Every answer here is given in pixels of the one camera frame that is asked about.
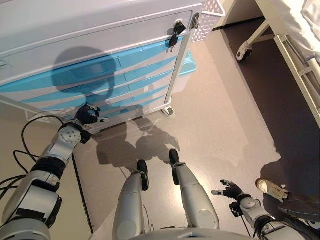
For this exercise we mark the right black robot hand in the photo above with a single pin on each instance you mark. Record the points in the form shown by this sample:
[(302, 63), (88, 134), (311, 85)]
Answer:
[(232, 192)]

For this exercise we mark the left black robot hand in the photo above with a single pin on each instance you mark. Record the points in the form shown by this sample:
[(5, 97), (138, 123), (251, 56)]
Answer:
[(86, 116)]

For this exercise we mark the blue fronted cart drawer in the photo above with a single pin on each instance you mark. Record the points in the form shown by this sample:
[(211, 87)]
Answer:
[(150, 85)]

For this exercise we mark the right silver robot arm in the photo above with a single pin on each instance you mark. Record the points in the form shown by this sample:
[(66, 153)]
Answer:
[(260, 215)]

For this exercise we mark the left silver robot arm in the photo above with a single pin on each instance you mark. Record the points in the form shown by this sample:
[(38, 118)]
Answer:
[(37, 195)]

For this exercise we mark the white person shoe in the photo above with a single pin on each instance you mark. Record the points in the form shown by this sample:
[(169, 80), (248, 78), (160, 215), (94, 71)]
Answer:
[(271, 188)]

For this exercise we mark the dark person trouser leg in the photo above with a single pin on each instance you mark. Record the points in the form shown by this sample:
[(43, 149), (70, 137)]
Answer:
[(300, 207)]

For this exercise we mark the black floor strip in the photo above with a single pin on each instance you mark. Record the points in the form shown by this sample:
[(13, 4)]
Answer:
[(82, 195)]

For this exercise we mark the cart caster wheel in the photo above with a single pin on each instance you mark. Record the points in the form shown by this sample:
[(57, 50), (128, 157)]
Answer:
[(168, 111)]

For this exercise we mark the white medical cart blue drawers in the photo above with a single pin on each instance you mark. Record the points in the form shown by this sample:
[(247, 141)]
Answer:
[(75, 30)]

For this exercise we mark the white bin with blue lid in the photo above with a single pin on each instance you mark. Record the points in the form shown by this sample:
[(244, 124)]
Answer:
[(187, 70)]

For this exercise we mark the black keys in lock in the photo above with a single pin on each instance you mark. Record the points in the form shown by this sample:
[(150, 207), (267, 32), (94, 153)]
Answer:
[(176, 31)]

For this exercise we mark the bed caster wheel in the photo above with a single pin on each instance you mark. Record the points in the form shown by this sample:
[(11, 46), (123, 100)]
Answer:
[(243, 52)]

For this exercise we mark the metal cart latch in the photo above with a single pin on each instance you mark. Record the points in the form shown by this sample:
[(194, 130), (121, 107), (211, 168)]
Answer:
[(195, 21)]

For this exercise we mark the white perforated side basket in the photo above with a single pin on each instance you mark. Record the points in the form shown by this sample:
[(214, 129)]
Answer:
[(210, 17)]

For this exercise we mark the white hospital bed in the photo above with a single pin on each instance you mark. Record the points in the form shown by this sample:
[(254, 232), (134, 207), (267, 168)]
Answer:
[(300, 37)]

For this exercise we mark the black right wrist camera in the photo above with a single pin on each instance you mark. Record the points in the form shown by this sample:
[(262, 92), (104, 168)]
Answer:
[(235, 209)]

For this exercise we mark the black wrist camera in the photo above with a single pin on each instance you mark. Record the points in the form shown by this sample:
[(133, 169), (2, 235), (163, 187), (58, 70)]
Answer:
[(235, 209), (85, 137)]

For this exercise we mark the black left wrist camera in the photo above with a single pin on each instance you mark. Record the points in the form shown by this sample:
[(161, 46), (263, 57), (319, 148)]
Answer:
[(85, 137)]

